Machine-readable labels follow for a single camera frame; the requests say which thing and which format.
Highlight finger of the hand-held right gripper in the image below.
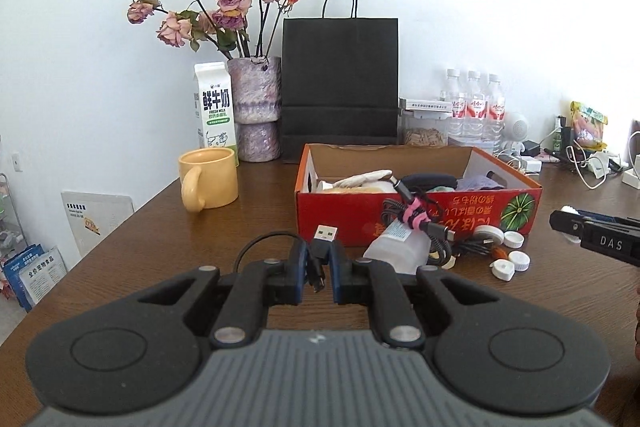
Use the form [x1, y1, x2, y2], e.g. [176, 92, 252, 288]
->
[550, 212, 586, 243]
[577, 208, 640, 228]

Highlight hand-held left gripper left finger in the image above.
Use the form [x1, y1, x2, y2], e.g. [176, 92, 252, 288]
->
[150, 239, 309, 350]

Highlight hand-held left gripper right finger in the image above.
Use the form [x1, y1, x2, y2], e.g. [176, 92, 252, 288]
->
[327, 245, 493, 350]

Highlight black USB cable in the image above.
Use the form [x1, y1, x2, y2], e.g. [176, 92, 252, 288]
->
[234, 223, 341, 294]

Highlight translucent plastic bottle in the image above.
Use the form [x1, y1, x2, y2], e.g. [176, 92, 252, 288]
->
[362, 219, 433, 275]

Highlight red cardboard box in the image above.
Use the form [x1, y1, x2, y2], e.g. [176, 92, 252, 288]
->
[294, 143, 543, 248]

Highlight purple fabric pouch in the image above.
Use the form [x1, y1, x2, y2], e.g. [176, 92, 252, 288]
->
[457, 174, 506, 194]

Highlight braided cable bundle pink tie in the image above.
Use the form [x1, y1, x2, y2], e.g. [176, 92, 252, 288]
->
[382, 179, 458, 265]

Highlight white plug adapter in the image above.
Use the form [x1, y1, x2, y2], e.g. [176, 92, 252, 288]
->
[621, 154, 640, 188]

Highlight large white lid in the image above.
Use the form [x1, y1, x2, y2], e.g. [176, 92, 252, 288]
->
[472, 227, 505, 248]

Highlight white tan plush toy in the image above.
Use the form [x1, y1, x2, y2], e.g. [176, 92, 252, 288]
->
[317, 179, 398, 195]

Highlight yellow snack bag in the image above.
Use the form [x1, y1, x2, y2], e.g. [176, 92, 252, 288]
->
[570, 101, 610, 152]

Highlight white small fan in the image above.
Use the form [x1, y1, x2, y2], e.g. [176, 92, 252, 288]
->
[502, 112, 536, 155]

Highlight yellow mug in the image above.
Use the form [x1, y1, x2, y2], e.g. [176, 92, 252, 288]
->
[178, 147, 240, 212]

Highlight dark navy bottle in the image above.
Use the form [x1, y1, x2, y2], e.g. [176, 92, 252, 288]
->
[400, 173, 458, 194]

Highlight clear container of seeds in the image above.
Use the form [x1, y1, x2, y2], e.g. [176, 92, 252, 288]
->
[400, 109, 451, 148]

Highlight purple textured vase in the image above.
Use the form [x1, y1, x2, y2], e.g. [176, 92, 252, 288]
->
[226, 56, 283, 162]

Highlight white green milk carton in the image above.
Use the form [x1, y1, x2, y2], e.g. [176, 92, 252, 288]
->
[192, 62, 240, 168]

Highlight flat white box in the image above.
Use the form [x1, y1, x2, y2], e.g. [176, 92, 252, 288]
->
[398, 97, 453, 112]

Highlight black paper bag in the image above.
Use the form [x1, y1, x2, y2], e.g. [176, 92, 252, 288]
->
[280, 0, 401, 165]

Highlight white printed card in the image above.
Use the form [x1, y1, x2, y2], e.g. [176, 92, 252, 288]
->
[61, 191, 136, 269]

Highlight blue printed bags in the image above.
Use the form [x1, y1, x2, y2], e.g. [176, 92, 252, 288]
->
[2, 246, 68, 312]

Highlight white charging cable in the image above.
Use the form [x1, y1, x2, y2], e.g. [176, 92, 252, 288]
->
[567, 142, 608, 192]

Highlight white wired earphones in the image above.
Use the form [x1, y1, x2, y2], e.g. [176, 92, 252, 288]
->
[492, 149, 526, 172]

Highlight black coiled cable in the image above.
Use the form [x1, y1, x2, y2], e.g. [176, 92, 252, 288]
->
[435, 237, 501, 265]

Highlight wire storage rack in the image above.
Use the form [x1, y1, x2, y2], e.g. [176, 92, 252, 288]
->
[0, 172, 26, 258]

